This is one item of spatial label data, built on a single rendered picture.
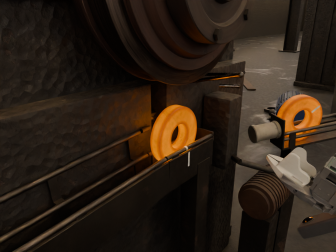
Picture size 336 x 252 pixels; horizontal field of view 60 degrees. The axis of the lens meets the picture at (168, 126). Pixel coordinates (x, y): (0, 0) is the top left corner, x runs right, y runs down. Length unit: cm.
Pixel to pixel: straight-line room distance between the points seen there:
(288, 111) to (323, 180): 47
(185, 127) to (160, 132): 10
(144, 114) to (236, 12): 32
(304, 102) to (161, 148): 53
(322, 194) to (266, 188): 40
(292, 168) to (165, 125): 29
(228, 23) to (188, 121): 27
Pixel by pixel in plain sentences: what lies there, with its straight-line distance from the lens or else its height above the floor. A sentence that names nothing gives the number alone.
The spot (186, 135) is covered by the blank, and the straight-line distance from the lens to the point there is 78.
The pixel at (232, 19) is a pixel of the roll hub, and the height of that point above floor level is 102.
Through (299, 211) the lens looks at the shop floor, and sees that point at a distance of 186.
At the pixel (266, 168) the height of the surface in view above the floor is 57.
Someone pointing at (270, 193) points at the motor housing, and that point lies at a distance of 98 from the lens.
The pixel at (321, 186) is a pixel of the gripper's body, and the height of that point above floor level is 75.
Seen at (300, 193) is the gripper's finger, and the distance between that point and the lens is 59.
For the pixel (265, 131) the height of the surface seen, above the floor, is 68.
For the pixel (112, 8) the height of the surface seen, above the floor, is 104.
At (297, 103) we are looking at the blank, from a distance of 103.
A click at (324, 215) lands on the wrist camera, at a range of 65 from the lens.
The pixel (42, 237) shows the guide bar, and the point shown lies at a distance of 56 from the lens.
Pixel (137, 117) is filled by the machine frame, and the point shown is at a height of 79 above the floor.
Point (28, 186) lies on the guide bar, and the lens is 60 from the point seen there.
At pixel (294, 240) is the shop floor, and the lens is 165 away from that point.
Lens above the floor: 103
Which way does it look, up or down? 21 degrees down
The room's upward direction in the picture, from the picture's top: straight up
